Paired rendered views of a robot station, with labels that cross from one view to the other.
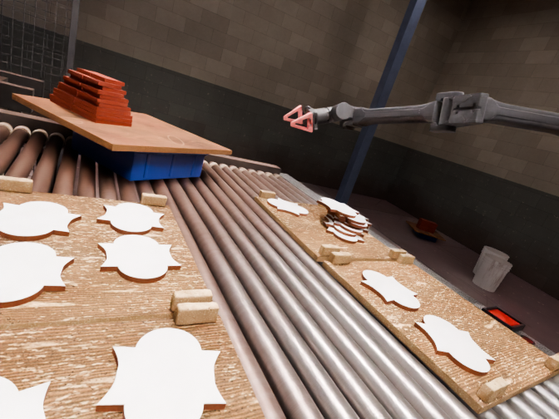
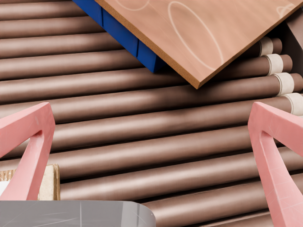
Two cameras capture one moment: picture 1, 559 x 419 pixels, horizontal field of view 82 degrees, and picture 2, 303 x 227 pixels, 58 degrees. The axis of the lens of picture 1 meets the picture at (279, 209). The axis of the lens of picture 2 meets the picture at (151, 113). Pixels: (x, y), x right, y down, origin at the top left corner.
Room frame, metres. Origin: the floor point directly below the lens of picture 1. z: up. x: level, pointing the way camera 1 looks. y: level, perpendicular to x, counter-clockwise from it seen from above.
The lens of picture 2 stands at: (1.23, 0.01, 1.32)
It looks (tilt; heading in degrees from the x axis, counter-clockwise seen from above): 59 degrees down; 102
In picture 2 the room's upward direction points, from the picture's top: 12 degrees clockwise
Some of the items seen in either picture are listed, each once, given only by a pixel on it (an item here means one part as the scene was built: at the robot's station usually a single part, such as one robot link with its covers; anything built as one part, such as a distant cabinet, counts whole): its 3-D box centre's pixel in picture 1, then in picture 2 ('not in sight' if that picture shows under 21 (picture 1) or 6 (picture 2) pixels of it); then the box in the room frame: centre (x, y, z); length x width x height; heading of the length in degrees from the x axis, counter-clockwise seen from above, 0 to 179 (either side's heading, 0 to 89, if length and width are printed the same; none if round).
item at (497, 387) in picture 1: (493, 389); not in sight; (0.43, -0.40, 0.95); 0.06 x 0.02 x 0.03; 125
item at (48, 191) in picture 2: (267, 194); (48, 189); (1.11, 0.06, 0.95); 0.06 x 0.02 x 0.03; 123
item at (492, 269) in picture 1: (491, 273); not in sight; (3.69, -2.63, 0.19); 0.30 x 0.30 x 0.37
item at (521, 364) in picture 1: (432, 312); not in sight; (0.67, -0.40, 0.93); 0.41 x 0.35 x 0.02; 35
